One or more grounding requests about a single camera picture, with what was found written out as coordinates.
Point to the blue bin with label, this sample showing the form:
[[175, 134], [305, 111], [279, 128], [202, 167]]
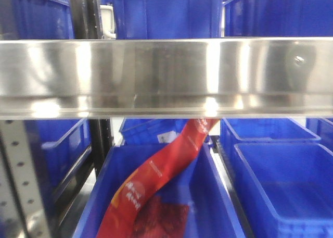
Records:
[[151, 131]]

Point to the blue bin upper left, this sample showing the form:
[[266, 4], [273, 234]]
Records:
[[43, 19]]

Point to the blue bin behind lower right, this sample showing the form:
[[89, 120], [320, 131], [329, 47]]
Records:
[[260, 130]]

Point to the black shelf upright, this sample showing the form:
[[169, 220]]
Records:
[[86, 19]]

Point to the perforated metal shelf post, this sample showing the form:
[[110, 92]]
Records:
[[28, 170]]

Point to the red snack bag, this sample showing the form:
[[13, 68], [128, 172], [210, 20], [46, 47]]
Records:
[[151, 176]]

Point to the blue bin holding red bag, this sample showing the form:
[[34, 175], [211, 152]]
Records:
[[211, 211]]

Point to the stainless steel shelf beam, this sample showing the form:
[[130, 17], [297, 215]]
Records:
[[212, 78]]

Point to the blue bin upper right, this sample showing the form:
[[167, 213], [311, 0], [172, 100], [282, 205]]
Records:
[[297, 18]]

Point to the blue bin upper centre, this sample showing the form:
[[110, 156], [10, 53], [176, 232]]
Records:
[[167, 19]]

